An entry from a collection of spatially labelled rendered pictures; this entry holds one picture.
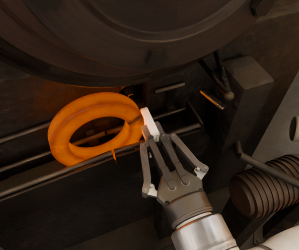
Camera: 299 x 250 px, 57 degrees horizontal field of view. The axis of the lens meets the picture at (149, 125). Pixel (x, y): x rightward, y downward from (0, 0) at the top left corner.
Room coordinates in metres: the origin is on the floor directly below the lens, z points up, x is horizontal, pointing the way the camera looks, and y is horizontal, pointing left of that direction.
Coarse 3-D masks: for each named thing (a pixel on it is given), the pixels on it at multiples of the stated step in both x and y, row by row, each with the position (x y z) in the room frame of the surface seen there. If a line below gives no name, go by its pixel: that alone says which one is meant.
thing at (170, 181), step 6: (150, 138) 0.30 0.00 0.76; (150, 144) 0.29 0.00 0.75; (150, 150) 0.29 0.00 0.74; (156, 150) 0.28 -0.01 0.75; (156, 156) 0.27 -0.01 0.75; (156, 162) 0.26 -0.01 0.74; (162, 162) 0.25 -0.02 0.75; (162, 168) 0.24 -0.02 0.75; (162, 174) 0.24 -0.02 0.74; (168, 174) 0.23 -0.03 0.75; (168, 180) 0.22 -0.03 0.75; (168, 186) 0.21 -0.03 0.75; (174, 186) 0.21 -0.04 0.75
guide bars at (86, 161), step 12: (168, 132) 0.35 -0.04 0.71; (180, 132) 0.35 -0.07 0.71; (132, 144) 0.32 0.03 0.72; (96, 156) 0.29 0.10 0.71; (108, 156) 0.29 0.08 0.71; (72, 168) 0.27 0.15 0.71; (36, 180) 0.24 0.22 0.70; (48, 180) 0.25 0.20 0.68; (0, 192) 0.22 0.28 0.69; (12, 192) 0.22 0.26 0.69
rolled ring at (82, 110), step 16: (96, 96) 0.33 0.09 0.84; (112, 96) 0.34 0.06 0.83; (64, 112) 0.30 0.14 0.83; (80, 112) 0.30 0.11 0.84; (96, 112) 0.31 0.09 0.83; (112, 112) 0.32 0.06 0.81; (128, 112) 0.33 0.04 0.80; (64, 128) 0.28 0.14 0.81; (128, 128) 0.33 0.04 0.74; (64, 144) 0.28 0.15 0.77; (112, 144) 0.33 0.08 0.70; (64, 160) 0.27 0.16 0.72; (80, 160) 0.28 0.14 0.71
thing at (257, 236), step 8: (288, 208) 0.36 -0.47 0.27; (296, 208) 0.34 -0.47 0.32; (272, 216) 0.38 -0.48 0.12; (280, 216) 0.36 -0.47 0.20; (288, 216) 0.34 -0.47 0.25; (296, 216) 0.33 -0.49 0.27; (264, 224) 0.39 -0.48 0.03; (272, 224) 0.36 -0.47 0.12; (280, 224) 0.34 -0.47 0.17; (288, 224) 0.33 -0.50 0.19; (256, 232) 0.36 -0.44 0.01; (264, 232) 0.35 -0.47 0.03; (272, 232) 0.34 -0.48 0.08; (256, 240) 0.33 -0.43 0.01; (264, 240) 0.33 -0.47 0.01
